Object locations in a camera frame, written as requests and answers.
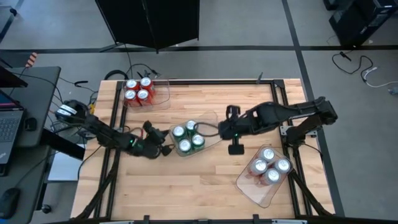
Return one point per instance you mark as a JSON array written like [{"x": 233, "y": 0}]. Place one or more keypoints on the small bluish object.
[{"x": 393, "y": 91}]

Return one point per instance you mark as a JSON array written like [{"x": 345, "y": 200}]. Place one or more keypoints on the green soda can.
[
  {"x": 185, "y": 145},
  {"x": 190, "y": 125},
  {"x": 178, "y": 131},
  {"x": 198, "y": 140}
]

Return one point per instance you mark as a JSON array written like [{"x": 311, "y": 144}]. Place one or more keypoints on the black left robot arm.
[{"x": 105, "y": 133}]

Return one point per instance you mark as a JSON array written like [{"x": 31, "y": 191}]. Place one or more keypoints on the grey laptop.
[{"x": 11, "y": 130}]

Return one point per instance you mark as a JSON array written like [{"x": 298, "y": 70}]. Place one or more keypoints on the orange black striped object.
[{"x": 32, "y": 59}]

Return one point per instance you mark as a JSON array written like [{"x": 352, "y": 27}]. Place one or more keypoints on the red soda can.
[
  {"x": 145, "y": 82},
  {"x": 131, "y": 84},
  {"x": 143, "y": 94},
  {"x": 130, "y": 94}
]

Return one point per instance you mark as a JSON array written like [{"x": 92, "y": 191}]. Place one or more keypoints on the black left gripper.
[{"x": 149, "y": 144}]

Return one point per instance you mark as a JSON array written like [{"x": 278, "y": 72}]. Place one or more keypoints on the black desk leg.
[{"x": 62, "y": 144}]

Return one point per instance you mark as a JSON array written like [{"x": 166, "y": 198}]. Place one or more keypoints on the large black equipment cabinet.
[{"x": 357, "y": 21}]

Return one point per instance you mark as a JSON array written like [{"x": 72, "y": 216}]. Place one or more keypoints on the black backdrop panel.
[{"x": 149, "y": 21}]

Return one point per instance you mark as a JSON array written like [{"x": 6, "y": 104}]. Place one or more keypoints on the silver pink soda can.
[
  {"x": 283, "y": 165},
  {"x": 268, "y": 154},
  {"x": 258, "y": 165},
  {"x": 272, "y": 175}
]

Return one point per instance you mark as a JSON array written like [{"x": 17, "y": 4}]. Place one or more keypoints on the black monitor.
[{"x": 9, "y": 81}]

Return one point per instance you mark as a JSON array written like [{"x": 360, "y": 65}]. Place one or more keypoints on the dark grey desk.
[{"x": 43, "y": 93}]

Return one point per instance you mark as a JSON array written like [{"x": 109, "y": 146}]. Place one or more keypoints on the white sheet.
[{"x": 63, "y": 171}]

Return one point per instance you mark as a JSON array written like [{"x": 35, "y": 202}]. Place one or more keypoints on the black power strip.
[{"x": 57, "y": 127}]

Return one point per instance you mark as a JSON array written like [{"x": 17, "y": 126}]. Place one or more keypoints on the yellow connector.
[{"x": 92, "y": 108}]

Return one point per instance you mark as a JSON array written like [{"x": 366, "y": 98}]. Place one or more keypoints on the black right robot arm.
[{"x": 295, "y": 112}]

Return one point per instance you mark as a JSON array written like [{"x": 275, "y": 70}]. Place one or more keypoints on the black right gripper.
[{"x": 241, "y": 130}]

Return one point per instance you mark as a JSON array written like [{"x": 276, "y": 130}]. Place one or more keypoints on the black caster wheel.
[{"x": 46, "y": 209}]

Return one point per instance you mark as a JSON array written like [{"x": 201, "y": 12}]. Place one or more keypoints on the black computer mouse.
[{"x": 9, "y": 200}]

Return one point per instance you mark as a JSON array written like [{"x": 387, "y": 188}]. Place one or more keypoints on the small black puck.
[{"x": 30, "y": 124}]

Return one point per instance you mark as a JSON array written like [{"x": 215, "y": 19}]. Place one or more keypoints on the clear plastic bin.
[
  {"x": 161, "y": 99},
  {"x": 255, "y": 193},
  {"x": 211, "y": 124}
]

